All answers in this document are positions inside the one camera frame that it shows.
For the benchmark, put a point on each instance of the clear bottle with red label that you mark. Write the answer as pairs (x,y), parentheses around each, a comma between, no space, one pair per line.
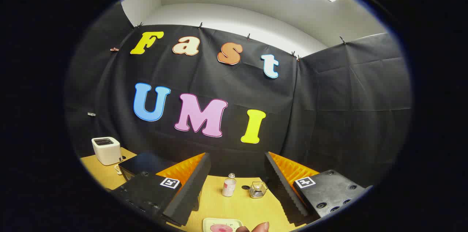
(229,187)

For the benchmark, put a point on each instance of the white toaster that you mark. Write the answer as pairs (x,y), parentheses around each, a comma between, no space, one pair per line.
(107,151)

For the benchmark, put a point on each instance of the black toaster oven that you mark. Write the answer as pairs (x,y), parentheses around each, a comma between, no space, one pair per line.
(140,162)

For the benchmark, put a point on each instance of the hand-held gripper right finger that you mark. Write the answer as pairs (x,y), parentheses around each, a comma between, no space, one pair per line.
(285,195)

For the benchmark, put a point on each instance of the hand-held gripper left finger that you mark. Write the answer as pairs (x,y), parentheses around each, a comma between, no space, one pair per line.
(182,199)

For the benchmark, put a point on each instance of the small dish of beans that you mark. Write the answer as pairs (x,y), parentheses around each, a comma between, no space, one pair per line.
(118,169)

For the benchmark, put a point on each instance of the cream square plate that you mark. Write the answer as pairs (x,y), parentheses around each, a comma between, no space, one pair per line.
(208,223)

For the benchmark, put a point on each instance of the pink round food slice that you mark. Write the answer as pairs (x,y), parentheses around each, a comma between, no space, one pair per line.
(221,228)

